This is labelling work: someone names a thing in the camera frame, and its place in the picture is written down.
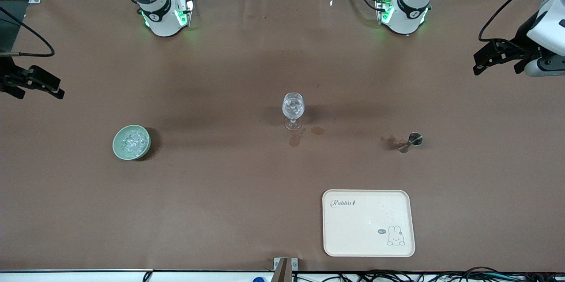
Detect steel double jigger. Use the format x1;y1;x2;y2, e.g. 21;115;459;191
396;132;423;154

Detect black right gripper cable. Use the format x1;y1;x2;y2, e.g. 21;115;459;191
0;6;56;58

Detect cream rabbit print tray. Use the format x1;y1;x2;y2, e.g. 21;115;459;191
322;189;416;258

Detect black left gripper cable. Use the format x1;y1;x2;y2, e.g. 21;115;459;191
478;0;565;53

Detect clear stemmed wine glass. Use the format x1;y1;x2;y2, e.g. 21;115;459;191
282;92;306;131

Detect black cable bundle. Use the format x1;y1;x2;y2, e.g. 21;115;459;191
291;267;565;282

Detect green ceramic bowl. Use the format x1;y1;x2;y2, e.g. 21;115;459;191
112;124;151;160

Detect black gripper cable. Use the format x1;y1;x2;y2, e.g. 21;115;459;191
478;0;565;53
0;6;56;58

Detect grey metal mounting bracket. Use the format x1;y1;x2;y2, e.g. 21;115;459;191
272;257;299;282

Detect clear ice cubes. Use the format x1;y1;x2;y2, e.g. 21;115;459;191
121;129;149;156

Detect brown table mat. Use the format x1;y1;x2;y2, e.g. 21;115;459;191
0;0;565;273

